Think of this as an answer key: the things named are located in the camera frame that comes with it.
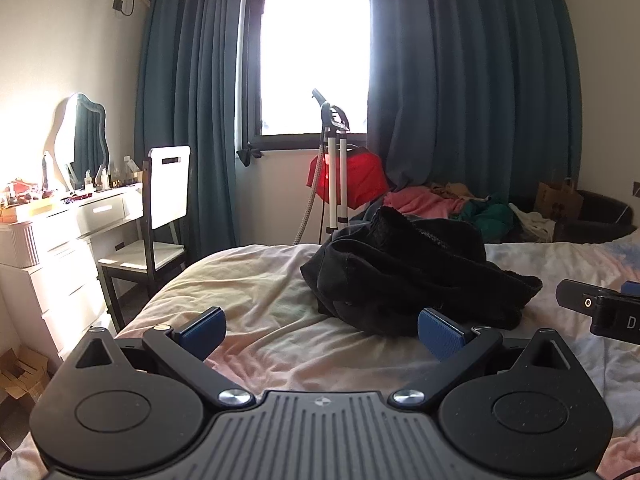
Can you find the black armchair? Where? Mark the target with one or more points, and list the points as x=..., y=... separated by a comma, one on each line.
x=600, y=217

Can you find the white dressing table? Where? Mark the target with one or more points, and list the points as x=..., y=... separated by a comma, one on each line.
x=60, y=255

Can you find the window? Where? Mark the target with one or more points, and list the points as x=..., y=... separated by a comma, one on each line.
x=315, y=50

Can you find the teal curtain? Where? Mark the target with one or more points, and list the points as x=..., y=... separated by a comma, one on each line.
x=190, y=110
x=475, y=85

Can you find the cosmetics clutter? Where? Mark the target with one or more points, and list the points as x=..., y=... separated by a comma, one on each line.
x=25, y=197

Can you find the black garment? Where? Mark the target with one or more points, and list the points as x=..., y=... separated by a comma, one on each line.
x=410, y=270

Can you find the cardboard box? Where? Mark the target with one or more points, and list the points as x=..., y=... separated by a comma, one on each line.
x=22, y=375

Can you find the small black cloth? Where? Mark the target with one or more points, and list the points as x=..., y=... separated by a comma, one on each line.
x=247, y=155

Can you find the garment steamer stand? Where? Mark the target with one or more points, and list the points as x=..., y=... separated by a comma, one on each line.
x=336, y=160

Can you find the pink cloth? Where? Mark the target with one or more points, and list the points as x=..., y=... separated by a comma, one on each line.
x=420, y=205

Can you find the tan cloth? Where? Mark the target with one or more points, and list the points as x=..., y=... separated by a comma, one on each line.
x=452, y=190

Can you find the red cloth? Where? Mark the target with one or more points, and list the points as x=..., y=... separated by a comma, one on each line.
x=365, y=180

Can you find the wavy frame mirror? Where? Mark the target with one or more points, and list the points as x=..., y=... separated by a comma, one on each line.
x=90, y=135

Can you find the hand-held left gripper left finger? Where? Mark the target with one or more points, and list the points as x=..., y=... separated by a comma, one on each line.
x=202, y=332

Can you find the black wall plug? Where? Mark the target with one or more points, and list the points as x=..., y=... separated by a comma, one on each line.
x=118, y=3

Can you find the white cloth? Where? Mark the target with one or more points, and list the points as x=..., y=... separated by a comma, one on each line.
x=537, y=225

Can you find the green cloth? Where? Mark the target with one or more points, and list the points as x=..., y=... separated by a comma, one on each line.
x=492, y=217

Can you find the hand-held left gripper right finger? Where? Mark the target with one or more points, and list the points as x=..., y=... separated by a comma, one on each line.
x=442, y=335

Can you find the brown paper bag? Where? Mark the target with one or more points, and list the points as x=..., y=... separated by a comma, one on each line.
x=557, y=200

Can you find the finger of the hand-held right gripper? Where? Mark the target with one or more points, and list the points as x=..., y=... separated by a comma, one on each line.
x=575, y=301

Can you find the bed with pastel duvet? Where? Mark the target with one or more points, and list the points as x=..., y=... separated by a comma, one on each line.
x=280, y=305

